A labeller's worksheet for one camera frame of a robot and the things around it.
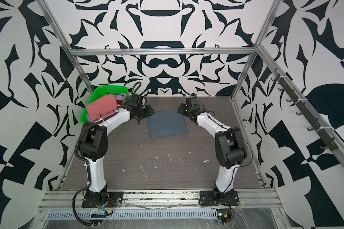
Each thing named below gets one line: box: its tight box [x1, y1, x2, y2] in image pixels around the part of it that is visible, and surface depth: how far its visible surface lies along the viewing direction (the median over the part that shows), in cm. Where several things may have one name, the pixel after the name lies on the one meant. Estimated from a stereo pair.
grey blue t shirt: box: [146, 108, 189, 139], surface depth 101 cm
